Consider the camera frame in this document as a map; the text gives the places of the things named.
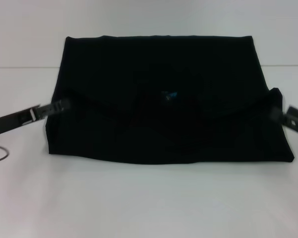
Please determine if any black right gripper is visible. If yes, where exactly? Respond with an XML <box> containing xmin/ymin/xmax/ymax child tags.
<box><xmin>270</xmin><ymin>106</ymin><xmax>298</xmax><ymax>138</ymax></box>

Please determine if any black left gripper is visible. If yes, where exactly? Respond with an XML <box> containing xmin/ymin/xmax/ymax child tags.
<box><xmin>0</xmin><ymin>98</ymin><xmax>72</xmax><ymax>137</ymax></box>

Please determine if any black shirt with FREE print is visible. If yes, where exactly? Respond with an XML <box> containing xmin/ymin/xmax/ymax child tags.
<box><xmin>45</xmin><ymin>35</ymin><xmax>296</xmax><ymax>166</ymax></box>

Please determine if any thin red-black cable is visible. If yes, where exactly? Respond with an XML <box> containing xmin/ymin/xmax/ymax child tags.
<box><xmin>0</xmin><ymin>145</ymin><xmax>10</xmax><ymax>166</ymax></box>

